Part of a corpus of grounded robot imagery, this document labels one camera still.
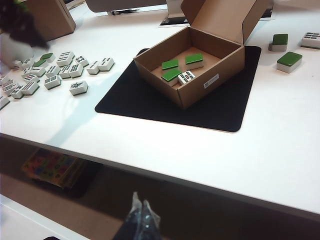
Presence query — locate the brown paper box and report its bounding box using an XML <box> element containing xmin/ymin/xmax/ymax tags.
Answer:
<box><xmin>133</xmin><ymin>0</ymin><xmax>273</xmax><ymax>110</ymax></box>

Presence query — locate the five bamboo mahjong tile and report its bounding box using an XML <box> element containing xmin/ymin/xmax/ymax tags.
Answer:
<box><xmin>177</xmin><ymin>70</ymin><xmax>196</xmax><ymax>85</ymax></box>

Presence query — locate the green and white box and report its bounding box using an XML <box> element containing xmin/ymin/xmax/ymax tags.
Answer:
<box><xmin>13</xmin><ymin>0</ymin><xmax>29</xmax><ymax>10</ymax></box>

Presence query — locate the black rectangular mat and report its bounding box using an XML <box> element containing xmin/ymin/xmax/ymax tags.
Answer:
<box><xmin>94</xmin><ymin>45</ymin><xmax>263</xmax><ymax>133</ymax></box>

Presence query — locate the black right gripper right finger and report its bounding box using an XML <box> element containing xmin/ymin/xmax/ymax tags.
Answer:
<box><xmin>141</xmin><ymin>199</ymin><xmax>162</xmax><ymax>240</ymax></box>

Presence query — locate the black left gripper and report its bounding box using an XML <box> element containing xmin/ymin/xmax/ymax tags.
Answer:
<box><xmin>0</xmin><ymin>3</ymin><xmax>50</xmax><ymax>49</ymax></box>

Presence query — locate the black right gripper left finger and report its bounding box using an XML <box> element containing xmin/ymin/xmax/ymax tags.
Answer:
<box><xmin>113</xmin><ymin>191</ymin><xmax>144</xmax><ymax>240</ymax></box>

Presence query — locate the seven bamboo mahjong tile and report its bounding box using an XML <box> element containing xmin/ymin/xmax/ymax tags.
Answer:
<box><xmin>58</xmin><ymin>64</ymin><xmax>72</xmax><ymax>80</ymax></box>

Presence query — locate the two bamboo mahjong tile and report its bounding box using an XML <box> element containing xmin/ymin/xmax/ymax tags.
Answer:
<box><xmin>86</xmin><ymin>60</ymin><xmax>101</xmax><ymax>76</ymax></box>

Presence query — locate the bird one bamboo mahjong tile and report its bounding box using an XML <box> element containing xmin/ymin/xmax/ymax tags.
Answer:
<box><xmin>68</xmin><ymin>80</ymin><xmax>89</xmax><ymax>97</ymax></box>

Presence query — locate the colourful box under table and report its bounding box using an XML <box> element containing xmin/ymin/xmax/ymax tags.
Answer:
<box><xmin>21</xmin><ymin>148</ymin><xmax>88</xmax><ymax>189</ymax></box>

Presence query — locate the white paper cup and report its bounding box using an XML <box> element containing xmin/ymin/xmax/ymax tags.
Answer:
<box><xmin>0</xmin><ymin>33</ymin><xmax>35</xmax><ymax>69</ymax></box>

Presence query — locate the four bamboo mahjong tile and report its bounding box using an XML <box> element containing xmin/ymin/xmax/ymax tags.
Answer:
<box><xmin>44</xmin><ymin>65</ymin><xmax>62</xmax><ymax>78</ymax></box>

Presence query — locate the six bamboo mahjong tile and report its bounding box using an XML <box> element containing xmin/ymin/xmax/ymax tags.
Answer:
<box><xmin>59</xmin><ymin>51</ymin><xmax>76</xmax><ymax>61</ymax></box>
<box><xmin>55</xmin><ymin>56</ymin><xmax>73</xmax><ymax>68</ymax></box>
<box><xmin>43</xmin><ymin>74</ymin><xmax>63</xmax><ymax>91</ymax></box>
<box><xmin>69</xmin><ymin>63</ymin><xmax>84</xmax><ymax>78</ymax></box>

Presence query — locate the closed brown cardboard box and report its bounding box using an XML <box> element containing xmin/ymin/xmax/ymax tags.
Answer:
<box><xmin>23</xmin><ymin>0</ymin><xmax>77</xmax><ymax>43</ymax></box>

